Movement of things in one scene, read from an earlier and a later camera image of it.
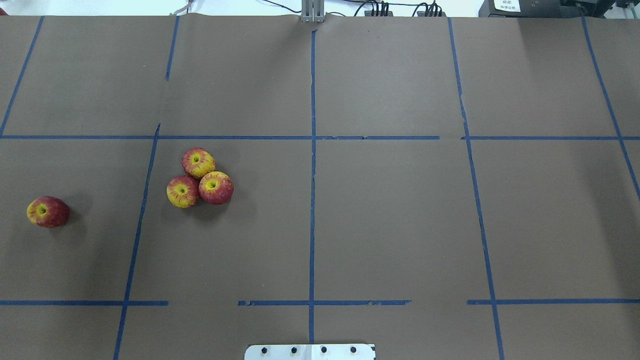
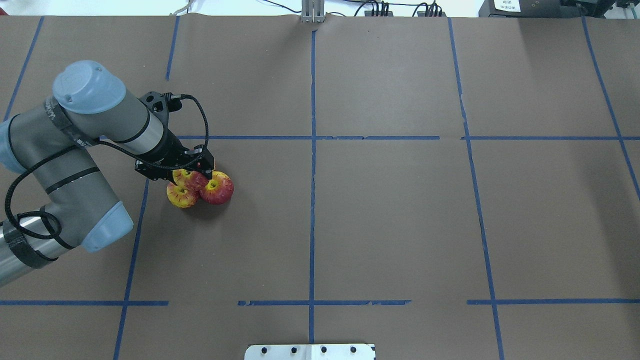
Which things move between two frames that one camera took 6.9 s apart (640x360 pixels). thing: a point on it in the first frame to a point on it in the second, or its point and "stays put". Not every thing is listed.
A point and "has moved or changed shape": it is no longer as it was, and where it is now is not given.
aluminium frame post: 313,11 stays put
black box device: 527,8 stays put
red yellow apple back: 182,191 stays put
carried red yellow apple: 48,211 has moved or changed shape
